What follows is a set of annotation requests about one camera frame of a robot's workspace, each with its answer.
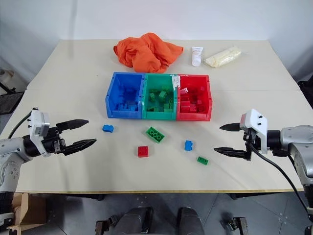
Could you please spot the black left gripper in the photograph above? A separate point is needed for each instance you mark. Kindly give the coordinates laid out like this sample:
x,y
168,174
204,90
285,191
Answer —
x,y
53,143

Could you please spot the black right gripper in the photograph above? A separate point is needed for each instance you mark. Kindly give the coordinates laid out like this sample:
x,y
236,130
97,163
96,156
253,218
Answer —
x,y
251,138

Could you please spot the small blue toy brick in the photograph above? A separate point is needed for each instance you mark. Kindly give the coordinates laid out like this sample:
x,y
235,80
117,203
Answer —
x,y
188,145
108,128

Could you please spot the small green toy brick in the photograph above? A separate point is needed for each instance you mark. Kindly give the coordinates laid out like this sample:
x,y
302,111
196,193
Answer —
x,y
203,160

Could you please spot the red plastic bin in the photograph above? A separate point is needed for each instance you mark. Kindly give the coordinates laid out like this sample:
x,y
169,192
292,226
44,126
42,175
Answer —
x,y
207,98

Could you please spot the red toy brick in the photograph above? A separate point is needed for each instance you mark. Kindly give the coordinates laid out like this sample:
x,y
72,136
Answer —
x,y
193,107
185,108
142,151

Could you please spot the blue plastic bin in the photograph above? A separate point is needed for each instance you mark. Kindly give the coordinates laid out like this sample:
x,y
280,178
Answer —
x,y
113,98

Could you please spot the green plastic bin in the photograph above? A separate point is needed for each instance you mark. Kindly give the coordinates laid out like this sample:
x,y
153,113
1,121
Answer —
x,y
146,115

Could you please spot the large green toy brick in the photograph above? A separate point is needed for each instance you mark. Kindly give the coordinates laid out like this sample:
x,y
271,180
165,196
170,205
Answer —
x,y
154,134

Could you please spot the black stand equipment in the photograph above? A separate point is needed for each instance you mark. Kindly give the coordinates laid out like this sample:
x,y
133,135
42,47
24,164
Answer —
x,y
9,98

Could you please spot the clear bag of cream contents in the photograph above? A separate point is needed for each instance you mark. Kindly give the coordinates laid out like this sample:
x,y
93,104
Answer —
x,y
223,58

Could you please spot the brown cardboard box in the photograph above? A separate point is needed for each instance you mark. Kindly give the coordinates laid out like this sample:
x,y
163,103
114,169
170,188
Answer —
x,y
29,210

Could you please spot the white squeeze tube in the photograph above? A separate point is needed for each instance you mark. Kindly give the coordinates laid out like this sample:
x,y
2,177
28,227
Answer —
x,y
196,56

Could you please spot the dark rounded shape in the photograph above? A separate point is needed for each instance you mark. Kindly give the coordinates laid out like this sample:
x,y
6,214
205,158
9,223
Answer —
x,y
137,220
190,220

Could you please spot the orange crumpled cloth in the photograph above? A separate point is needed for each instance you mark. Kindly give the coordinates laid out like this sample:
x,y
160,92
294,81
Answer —
x,y
146,52

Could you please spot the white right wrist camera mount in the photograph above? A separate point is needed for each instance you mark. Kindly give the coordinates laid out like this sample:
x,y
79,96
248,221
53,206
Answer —
x,y
255,121

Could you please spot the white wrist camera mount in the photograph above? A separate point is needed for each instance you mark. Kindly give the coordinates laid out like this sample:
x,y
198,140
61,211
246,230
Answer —
x,y
255,121
36,127

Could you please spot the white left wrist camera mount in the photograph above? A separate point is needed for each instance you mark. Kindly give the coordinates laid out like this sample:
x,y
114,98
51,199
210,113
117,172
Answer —
x,y
36,127

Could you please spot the black metal bracket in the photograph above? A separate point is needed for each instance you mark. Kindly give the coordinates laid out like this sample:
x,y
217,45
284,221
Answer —
x,y
105,225
236,225

